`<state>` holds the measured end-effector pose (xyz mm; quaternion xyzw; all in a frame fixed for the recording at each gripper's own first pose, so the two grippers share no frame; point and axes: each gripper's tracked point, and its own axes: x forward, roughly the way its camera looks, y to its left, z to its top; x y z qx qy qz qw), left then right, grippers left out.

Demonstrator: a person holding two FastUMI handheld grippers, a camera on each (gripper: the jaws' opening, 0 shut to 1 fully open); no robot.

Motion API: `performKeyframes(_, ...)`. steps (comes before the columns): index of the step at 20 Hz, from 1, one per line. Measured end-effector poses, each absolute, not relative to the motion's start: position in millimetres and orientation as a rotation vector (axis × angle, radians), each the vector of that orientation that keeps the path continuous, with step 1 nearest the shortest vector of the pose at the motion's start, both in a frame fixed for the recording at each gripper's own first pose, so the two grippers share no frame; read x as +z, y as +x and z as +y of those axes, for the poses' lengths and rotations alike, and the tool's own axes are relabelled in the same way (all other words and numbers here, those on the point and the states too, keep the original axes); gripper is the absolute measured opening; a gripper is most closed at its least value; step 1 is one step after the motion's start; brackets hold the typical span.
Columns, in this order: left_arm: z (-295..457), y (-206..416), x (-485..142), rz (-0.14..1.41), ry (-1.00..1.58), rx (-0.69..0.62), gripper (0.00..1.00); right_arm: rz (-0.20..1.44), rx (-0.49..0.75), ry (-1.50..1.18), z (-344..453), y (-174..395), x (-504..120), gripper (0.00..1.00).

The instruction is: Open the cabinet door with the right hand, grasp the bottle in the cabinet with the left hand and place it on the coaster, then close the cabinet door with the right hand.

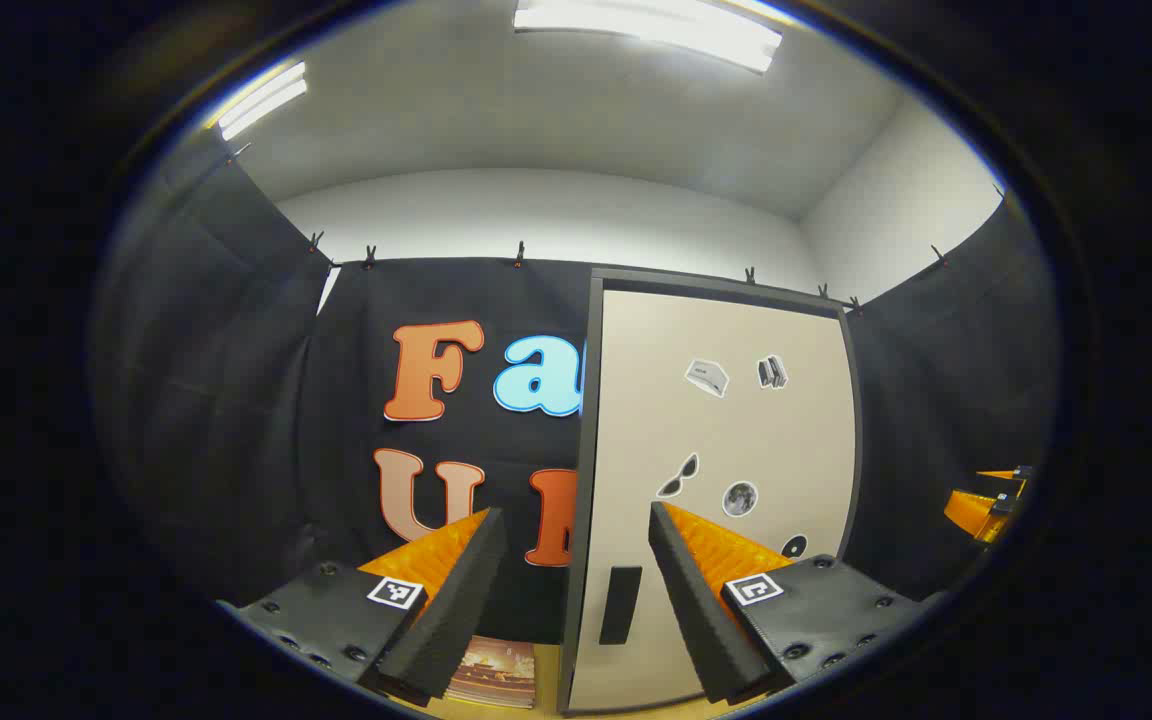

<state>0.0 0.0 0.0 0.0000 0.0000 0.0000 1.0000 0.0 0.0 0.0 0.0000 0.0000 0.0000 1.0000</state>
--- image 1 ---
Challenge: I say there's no dark grey cabinet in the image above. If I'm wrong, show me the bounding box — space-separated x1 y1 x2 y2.
558 266 864 716

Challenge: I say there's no black backdrop cloth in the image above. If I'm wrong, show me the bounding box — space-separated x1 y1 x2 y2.
91 130 1062 646

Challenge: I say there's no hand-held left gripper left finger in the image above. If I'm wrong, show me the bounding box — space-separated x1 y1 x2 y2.
219 506 509 709

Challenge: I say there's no beige cabinet door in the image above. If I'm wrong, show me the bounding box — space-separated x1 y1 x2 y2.
568 290 857 713

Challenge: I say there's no row of black cloth clips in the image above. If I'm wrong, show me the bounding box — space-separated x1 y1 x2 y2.
226 143 1007 316

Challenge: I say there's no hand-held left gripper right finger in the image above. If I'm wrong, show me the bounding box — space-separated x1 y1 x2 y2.
648 501 949 707

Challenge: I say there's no ceiling light panel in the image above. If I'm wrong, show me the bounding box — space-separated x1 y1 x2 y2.
219 62 308 141
514 0 783 74

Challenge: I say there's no black cabinet door handle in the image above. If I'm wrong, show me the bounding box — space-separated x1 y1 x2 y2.
599 565 643 646

